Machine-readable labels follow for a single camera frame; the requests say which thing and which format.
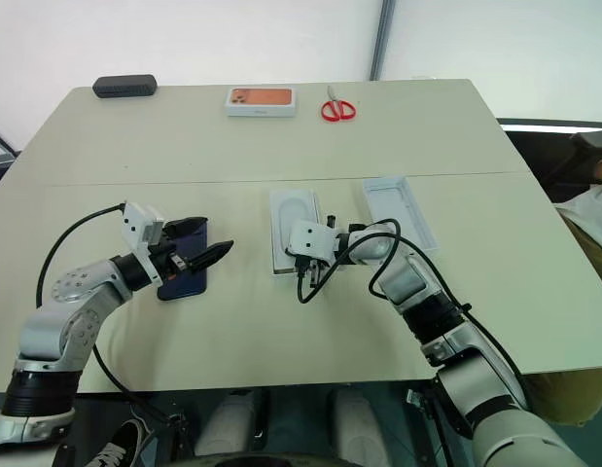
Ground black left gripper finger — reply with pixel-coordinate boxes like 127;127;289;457
162;215;208;235
185;238;235;274

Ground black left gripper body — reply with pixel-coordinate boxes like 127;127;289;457
149;232;193;281

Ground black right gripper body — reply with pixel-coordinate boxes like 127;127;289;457
311;256;334;284

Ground dark blue phone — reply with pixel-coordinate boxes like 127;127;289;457
156;218;210;303

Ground white phone box lid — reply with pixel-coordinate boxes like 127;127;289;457
361;176;441;253

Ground white phone box base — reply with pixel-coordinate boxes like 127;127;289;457
268;188;327;277

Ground phone box with orange print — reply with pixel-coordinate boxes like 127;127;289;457
225;87;298;119

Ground black oblong case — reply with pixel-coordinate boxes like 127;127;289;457
91;73;159;100

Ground pale rounded leg shape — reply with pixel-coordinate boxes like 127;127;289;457
328;388;392;467
195;388;257;457

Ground black and white sneaker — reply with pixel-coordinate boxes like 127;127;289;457
85;419;147;467

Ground grey vertical pole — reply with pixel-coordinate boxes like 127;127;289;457
368;0;397;82

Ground seated person in white shirt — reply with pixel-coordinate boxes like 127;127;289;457
523;154;602;427

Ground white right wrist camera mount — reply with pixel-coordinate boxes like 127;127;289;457
286;218;339;263

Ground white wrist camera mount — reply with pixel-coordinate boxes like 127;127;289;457
121;199;165;284
286;218;339;263

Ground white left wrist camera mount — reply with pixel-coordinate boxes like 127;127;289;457
121;199;165;284

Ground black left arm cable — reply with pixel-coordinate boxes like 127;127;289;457
36;203;173;424

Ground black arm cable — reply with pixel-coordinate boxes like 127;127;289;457
296;218;530;410
36;203;173;424

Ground red handled scissors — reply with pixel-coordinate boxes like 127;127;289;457
320;85;358;124

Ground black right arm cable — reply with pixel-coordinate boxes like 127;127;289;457
296;218;530;410

